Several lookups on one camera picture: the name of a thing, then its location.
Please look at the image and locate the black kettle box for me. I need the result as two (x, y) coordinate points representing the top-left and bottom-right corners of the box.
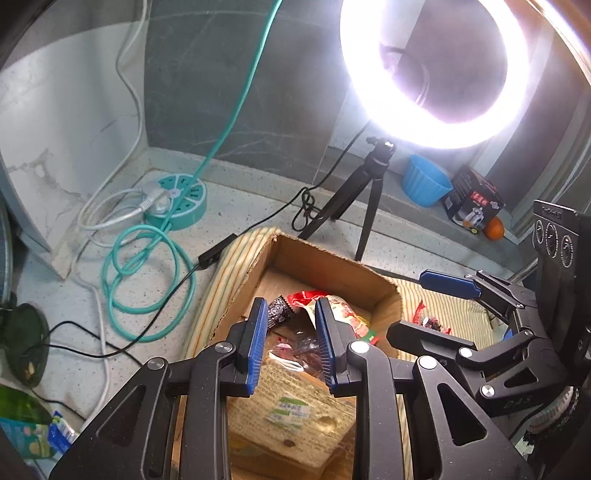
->
(442, 165), (505, 233)

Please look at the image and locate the white cable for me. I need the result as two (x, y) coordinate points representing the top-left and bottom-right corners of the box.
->
(74, 0), (175, 402)

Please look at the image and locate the black patterned snack packet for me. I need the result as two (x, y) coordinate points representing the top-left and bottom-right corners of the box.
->
(267, 296), (297, 331)

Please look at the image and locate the teal cable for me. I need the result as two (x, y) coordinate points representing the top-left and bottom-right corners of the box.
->
(100, 0), (285, 343)

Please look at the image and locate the white ring light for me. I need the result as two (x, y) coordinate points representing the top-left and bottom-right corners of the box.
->
(339, 0), (530, 150)

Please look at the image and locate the person's right hand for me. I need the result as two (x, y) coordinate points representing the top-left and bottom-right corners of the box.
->
(531, 387), (580, 435)

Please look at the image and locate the striped tablecloth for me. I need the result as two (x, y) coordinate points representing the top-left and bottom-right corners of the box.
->
(185, 226), (512, 480)

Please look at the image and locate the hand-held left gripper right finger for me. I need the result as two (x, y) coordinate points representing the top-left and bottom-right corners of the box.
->
(315, 296), (536, 480)

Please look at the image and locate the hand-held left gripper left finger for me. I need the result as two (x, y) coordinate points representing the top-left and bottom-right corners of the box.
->
(48, 298), (269, 480)

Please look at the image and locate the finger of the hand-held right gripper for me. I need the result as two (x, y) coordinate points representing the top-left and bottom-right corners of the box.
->
(386, 320), (570, 419)
(419, 270), (539, 325)

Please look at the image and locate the dark round stand base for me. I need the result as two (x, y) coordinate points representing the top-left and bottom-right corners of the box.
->
(0, 302), (51, 387)

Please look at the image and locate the brown cardboard box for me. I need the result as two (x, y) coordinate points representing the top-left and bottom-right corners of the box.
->
(173, 233), (404, 480)

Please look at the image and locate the dark red clear snack packet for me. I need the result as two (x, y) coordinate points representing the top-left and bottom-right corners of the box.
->
(269, 329), (324, 376)

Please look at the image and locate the blue white small packet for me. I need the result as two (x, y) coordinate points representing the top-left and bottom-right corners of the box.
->
(46, 410), (78, 457)

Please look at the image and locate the small red candy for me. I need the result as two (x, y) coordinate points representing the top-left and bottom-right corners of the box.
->
(410, 301), (452, 334)

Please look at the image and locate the blue ribbed bowl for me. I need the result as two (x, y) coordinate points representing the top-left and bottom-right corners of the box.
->
(400, 154), (454, 208)

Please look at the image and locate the red white snack packet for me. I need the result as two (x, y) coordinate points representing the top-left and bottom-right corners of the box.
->
(286, 289), (382, 348)

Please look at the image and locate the clear bag of bread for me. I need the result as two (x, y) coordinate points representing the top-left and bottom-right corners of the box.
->
(228, 354), (357, 468)

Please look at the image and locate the teal round power strip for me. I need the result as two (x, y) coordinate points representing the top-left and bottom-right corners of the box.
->
(142, 172), (209, 232)

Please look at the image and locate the orange fruit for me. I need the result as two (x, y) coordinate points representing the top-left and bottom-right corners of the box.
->
(484, 216), (507, 241)

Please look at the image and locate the green plastic bottle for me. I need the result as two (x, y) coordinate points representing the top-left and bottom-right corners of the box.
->
(0, 385), (52, 459)

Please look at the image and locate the black cable with switch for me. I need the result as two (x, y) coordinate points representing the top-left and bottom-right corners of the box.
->
(21, 117), (371, 360)

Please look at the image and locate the silver metal pole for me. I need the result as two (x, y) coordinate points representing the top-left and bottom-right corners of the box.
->
(507, 260), (539, 283)

